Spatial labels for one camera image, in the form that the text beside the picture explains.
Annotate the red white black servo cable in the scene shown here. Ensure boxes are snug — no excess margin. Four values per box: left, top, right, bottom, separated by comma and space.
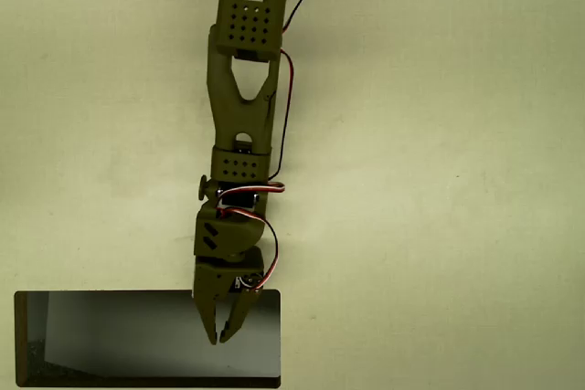
214, 181, 287, 291

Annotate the dark rectangular bin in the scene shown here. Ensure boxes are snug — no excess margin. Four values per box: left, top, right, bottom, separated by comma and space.
13, 289, 282, 389

